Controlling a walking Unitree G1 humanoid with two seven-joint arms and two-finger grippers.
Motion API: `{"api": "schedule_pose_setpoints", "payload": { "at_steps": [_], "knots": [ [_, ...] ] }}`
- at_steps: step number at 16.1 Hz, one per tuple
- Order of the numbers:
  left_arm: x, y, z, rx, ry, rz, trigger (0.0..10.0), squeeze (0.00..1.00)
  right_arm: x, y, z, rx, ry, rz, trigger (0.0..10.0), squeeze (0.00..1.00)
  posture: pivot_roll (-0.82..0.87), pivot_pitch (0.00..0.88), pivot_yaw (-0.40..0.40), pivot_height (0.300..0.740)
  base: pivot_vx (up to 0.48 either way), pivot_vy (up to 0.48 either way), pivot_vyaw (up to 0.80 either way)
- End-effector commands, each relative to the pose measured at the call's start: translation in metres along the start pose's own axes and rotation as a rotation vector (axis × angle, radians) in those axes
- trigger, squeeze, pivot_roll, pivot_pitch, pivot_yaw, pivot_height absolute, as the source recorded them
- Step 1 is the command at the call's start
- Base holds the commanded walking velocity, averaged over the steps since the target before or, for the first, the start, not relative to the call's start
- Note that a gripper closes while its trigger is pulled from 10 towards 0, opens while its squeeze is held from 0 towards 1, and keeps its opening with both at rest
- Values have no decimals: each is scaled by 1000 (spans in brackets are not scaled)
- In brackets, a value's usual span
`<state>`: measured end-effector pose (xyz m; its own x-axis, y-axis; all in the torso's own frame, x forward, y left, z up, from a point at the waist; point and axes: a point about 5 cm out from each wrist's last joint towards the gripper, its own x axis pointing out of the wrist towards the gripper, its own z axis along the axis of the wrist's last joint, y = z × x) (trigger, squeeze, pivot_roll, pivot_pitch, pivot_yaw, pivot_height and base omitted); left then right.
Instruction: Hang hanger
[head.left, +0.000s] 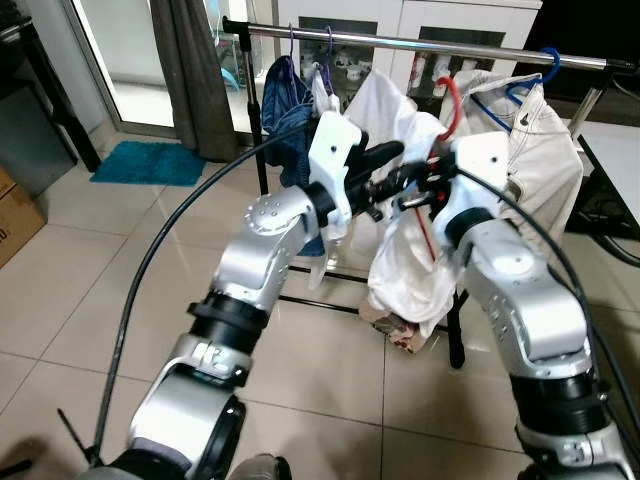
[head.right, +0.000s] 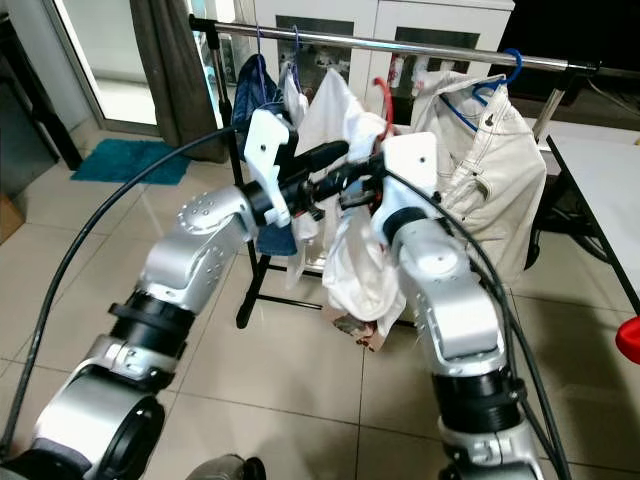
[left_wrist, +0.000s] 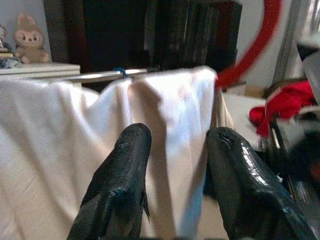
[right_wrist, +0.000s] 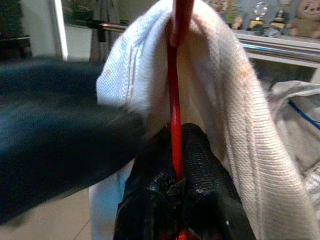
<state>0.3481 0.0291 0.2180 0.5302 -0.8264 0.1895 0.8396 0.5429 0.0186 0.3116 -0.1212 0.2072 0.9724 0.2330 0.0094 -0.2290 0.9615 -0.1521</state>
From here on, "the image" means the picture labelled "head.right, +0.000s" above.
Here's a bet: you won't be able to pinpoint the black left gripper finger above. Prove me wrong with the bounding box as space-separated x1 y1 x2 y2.
312 163 371 201
295 140 351 176

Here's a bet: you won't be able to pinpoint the white printed T-shirt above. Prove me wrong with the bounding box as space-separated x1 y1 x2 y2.
300 68 406 336

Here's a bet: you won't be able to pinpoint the red clothes hanger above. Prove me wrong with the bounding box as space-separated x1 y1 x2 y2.
370 77 396 131

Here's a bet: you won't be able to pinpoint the purple clothes hanger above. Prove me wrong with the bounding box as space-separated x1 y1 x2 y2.
288 27 306 91
253 25 269 76

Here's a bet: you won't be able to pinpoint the blue clothes hanger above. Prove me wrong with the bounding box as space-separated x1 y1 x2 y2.
438 47 526 131

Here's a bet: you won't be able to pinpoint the blue denim jeans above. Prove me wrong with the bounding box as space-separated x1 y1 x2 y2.
233 55 296 256

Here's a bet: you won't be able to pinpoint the beige jacket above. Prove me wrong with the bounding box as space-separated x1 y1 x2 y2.
400 68 549 286

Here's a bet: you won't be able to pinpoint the white glass-door cabinet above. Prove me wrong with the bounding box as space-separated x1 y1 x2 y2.
250 0 516 101

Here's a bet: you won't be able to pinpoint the grey curtain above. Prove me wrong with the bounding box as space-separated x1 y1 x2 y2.
128 0 211 161

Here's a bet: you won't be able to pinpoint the teal floor mat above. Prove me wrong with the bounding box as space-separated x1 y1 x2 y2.
72 138 183 184

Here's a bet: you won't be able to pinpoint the large brown cardboard box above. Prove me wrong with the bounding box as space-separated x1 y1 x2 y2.
0 195 26 241

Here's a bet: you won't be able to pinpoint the black desk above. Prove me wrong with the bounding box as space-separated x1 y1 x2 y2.
0 20 81 196

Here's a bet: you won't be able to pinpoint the white framed glass door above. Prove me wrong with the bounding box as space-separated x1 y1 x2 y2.
50 0 221 129

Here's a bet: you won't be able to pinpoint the grey robot leg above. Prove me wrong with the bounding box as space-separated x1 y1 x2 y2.
195 455 266 480

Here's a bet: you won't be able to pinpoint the red jacket with white trim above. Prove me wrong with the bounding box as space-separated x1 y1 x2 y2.
615 315 640 366

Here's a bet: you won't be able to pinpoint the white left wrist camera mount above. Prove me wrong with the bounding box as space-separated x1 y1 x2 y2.
245 108 301 226

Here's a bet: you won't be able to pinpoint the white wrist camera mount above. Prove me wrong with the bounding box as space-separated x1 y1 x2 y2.
245 108 301 226
370 132 439 236

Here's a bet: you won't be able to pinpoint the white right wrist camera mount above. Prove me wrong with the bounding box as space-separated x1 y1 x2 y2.
370 132 439 236

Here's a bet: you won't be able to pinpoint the black clothes rack silver rail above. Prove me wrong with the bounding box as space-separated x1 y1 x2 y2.
188 15 601 331

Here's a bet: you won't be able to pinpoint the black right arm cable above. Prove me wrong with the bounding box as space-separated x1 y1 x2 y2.
385 170 576 480

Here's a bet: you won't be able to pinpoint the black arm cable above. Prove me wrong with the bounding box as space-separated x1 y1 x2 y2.
385 170 576 480
0 125 256 461

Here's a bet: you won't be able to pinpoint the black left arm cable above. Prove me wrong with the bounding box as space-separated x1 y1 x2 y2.
0 125 256 461

